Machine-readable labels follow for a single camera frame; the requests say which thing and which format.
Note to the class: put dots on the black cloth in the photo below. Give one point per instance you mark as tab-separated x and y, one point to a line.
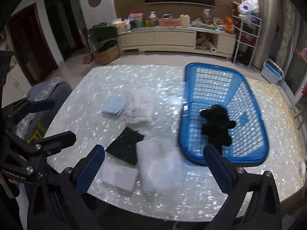
124	146

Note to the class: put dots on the dark wooden door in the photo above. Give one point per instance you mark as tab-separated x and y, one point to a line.
28	45

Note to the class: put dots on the light blue cloth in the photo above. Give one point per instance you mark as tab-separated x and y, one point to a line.
112	106

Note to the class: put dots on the cardboard box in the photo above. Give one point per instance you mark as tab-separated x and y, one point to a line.
108	55

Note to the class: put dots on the white paper roll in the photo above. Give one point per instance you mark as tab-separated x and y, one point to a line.
212	47

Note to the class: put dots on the black plush toy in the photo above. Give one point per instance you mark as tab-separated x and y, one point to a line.
215	127

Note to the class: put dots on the white square cloth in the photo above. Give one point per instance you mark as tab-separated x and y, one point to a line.
117	175

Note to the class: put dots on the grey cloth yellow print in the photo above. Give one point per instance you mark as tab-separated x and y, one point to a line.
36	127

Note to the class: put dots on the cream television cabinet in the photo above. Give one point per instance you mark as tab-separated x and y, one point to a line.
156	38

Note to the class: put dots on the blue white plastic box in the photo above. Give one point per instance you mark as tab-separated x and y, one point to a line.
271	73

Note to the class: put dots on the pink box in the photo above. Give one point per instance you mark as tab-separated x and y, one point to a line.
169	22

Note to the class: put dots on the beige container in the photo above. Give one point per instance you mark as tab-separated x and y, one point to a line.
185	20

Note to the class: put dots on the grey chair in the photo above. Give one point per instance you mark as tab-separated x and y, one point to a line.
57	91

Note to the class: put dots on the beige tissue packages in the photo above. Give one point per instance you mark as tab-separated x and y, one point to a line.
121	25

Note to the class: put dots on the red white box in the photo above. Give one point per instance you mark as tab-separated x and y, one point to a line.
135	15

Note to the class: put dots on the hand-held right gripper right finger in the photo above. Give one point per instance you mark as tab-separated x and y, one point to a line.
219	170

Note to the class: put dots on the white fluffy towel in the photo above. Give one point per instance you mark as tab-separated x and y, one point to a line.
139	107

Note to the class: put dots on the dark green bag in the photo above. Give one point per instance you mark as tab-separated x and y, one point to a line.
103	34

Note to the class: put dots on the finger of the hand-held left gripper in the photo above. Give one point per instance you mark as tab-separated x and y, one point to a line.
60	140
42	105

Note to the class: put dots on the blue plastic basket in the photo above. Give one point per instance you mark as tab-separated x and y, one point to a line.
184	134

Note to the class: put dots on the pink cloth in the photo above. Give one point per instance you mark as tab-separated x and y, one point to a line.
304	54

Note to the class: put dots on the white plastic bag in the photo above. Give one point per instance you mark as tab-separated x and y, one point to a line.
249	6

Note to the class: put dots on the beige curtain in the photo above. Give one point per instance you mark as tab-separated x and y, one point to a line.
271	28

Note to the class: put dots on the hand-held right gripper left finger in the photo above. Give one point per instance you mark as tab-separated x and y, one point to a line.
92	166

